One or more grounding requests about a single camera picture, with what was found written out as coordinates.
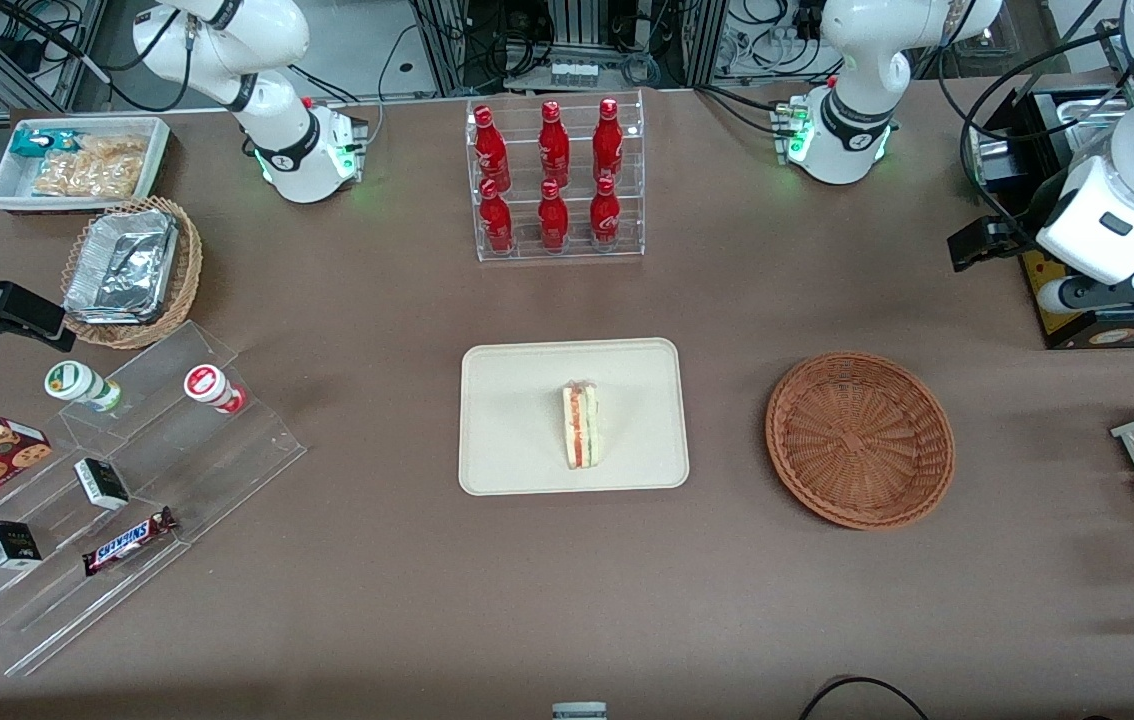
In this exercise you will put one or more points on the brown round wicker basket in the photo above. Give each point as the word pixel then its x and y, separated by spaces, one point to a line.
pixel 857 440

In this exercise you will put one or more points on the Snickers chocolate bar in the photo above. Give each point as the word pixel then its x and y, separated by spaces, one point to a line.
pixel 127 541

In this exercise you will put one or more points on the black and yellow box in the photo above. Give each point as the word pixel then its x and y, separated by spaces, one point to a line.
pixel 1127 335

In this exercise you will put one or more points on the red soda bottle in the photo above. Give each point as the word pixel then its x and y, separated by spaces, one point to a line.
pixel 608 142
pixel 605 217
pixel 554 145
pixel 553 220
pixel 496 222
pixel 490 150

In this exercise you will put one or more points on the green lid yogurt cup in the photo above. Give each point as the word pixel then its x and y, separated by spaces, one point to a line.
pixel 75 382

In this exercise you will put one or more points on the stack of foil trays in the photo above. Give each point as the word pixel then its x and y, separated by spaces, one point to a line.
pixel 122 265

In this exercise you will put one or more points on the teal snack packet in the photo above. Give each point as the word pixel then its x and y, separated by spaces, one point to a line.
pixel 35 142

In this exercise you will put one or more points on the clear acrylic step shelf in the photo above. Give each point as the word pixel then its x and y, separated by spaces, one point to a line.
pixel 217 470

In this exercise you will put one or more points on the red lid yogurt cup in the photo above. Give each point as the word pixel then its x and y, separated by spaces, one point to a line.
pixel 207 384

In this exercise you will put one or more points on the small black box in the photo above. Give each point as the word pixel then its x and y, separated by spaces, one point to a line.
pixel 102 484
pixel 10 546

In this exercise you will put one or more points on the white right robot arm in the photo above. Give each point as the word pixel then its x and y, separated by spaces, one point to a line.
pixel 277 150

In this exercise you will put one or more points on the clear bag of crackers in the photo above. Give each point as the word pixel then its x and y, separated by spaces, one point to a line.
pixel 92 172

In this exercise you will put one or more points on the white rectangular bin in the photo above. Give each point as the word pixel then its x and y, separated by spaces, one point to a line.
pixel 7 190

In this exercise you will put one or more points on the grey metal object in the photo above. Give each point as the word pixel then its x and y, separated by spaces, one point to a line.
pixel 579 711

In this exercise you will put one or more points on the white power strip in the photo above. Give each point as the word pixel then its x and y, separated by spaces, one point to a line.
pixel 574 72

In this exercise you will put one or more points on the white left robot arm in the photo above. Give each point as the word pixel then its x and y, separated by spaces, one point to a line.
pixel 857 60

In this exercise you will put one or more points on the triangular sandwich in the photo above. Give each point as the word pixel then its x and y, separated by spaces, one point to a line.
pixel 581 428

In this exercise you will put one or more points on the clear acrylic bottle rack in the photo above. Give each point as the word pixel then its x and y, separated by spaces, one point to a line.
pixel 627 240

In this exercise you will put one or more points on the beige plastic tray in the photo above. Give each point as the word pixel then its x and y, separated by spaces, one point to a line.
pixel 507 418

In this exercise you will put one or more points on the light wicker basket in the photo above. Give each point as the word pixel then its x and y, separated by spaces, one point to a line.
pixel 187 270

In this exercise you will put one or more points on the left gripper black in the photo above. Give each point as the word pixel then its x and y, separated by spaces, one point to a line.
pixel 1021 233

